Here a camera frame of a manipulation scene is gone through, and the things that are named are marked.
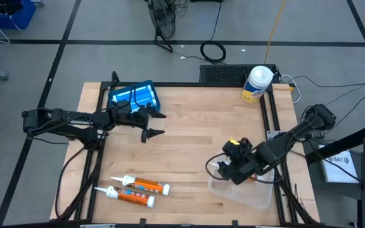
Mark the white Lysol wipes canister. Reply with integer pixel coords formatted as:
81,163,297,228
241,65,274,105

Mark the blue storage bin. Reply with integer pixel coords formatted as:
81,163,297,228
0,0,37,30

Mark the black wire fan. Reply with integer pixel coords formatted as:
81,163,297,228
146,0,179,53

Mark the looped white cable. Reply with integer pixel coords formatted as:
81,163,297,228
280,74,302,104

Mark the white printed paper booklet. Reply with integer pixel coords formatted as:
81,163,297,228
317,144,360,184

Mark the blue battery pack box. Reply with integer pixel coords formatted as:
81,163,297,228
108,80,161,114

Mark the black aluminium table frame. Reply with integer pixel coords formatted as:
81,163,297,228
55,71,321,228

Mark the coiled black cable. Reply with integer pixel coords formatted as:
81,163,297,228
200,0,227,64

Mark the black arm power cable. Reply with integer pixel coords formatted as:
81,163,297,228
54,146,87,219

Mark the black stand beam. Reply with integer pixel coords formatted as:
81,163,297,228
305,122,365,165

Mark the yellow cable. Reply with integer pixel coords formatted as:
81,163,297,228
264,0,287,64

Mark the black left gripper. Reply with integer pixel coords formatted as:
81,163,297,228
115,100,167,144

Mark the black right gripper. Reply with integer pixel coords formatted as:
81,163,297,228
217,138,264,186

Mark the clear plastic container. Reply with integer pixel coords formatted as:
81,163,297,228
207,151,275,210

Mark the long black floor cable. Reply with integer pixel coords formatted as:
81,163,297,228
291,75,365,89

